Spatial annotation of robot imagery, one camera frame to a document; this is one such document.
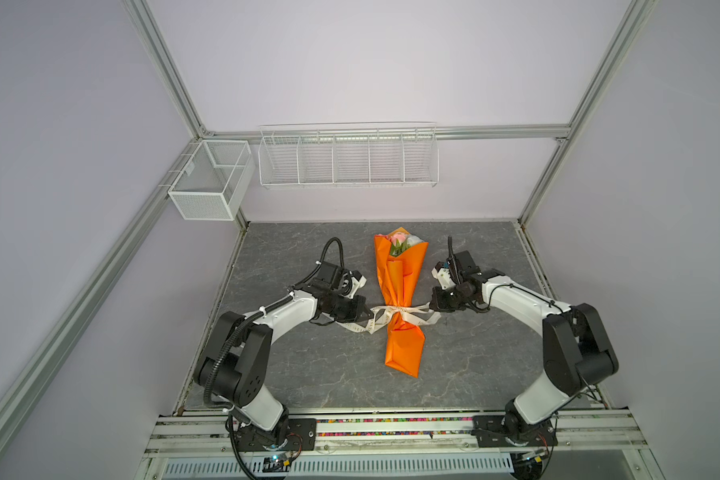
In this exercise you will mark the long white wire basket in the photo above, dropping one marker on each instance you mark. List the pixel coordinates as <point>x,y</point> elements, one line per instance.
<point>365,154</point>

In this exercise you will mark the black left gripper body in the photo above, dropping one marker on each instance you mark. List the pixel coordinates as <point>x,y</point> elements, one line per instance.
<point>344,309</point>

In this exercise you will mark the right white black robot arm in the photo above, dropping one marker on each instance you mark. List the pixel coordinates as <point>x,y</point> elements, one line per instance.
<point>577,352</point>

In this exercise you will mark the aluminium mounting rail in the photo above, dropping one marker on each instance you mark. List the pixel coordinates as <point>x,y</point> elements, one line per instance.
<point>411,432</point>

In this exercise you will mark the orange yellow wrapping paper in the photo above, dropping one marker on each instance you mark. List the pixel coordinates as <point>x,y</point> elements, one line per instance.
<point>398,271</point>

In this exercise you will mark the small white mesh basket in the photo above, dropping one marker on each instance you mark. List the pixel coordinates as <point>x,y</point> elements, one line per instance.
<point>213,181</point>

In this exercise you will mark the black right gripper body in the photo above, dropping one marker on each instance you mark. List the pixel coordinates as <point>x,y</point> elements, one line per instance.
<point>448,300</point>

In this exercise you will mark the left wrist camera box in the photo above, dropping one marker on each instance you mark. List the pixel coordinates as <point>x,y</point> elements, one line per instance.
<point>351,282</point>

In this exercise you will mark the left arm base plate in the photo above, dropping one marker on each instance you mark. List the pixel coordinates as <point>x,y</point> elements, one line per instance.
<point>290,434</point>

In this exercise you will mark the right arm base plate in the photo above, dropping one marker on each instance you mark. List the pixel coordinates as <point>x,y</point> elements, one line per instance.
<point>510,430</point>

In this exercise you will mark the white fake rose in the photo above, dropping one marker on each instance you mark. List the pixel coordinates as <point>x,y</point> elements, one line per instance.
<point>412,240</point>

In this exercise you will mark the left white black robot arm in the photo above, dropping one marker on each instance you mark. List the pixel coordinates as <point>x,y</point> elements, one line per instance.
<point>232,367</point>

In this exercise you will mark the white vent grille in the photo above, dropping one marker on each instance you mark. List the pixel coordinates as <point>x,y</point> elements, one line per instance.
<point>362,466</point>

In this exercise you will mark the cream printed ribbon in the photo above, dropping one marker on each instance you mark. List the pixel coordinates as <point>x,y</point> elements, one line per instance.
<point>381,316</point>

